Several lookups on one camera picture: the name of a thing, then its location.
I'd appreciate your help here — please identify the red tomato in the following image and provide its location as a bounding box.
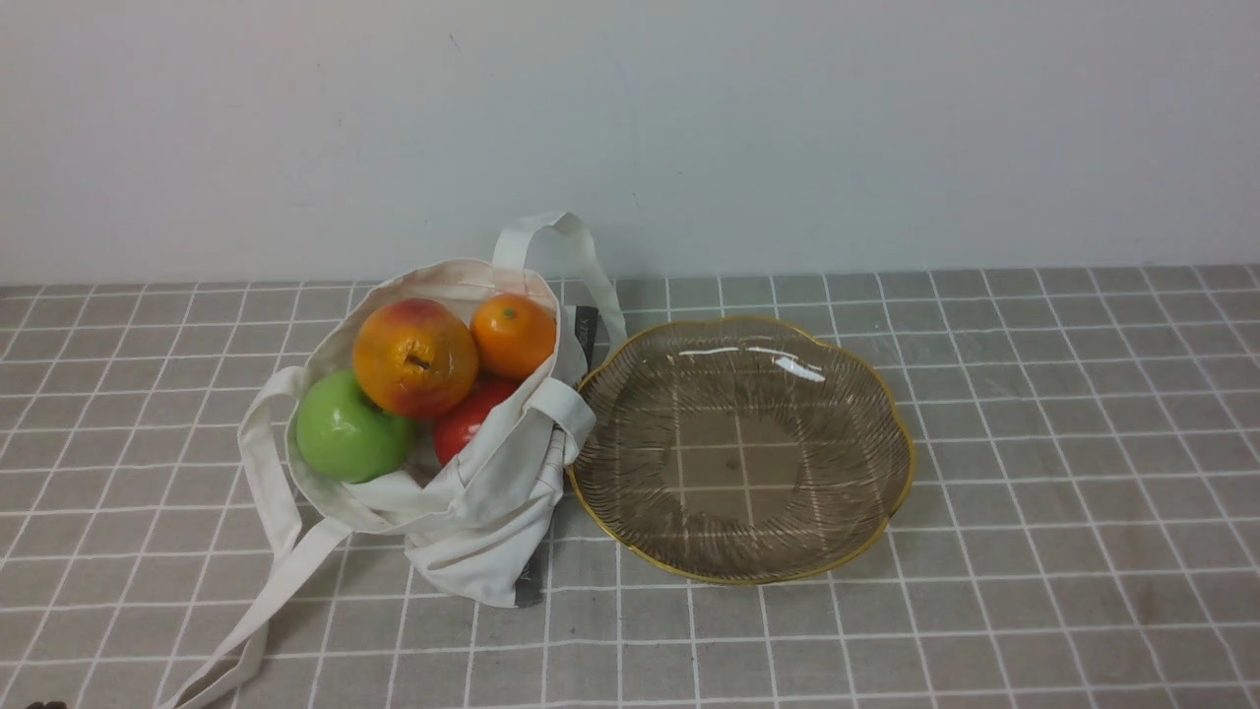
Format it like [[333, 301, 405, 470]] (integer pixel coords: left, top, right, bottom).
[[432, 377, 519, 467]]

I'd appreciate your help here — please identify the transparent gold-rimmed glass plate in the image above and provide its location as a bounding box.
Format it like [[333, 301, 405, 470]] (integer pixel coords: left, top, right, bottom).
[[568, 317, 916, 586]]

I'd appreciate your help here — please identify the green apple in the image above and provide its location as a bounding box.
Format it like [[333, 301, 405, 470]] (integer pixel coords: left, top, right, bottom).
[[295, 369, 417, 484]]

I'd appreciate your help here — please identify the white cloth tote bag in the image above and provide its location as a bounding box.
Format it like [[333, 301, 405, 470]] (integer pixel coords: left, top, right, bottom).
[[168, 212, 626, 708]]

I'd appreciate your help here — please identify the orange tangerine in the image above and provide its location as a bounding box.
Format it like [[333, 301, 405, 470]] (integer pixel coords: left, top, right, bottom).
[[470, 293, 557, 382]]

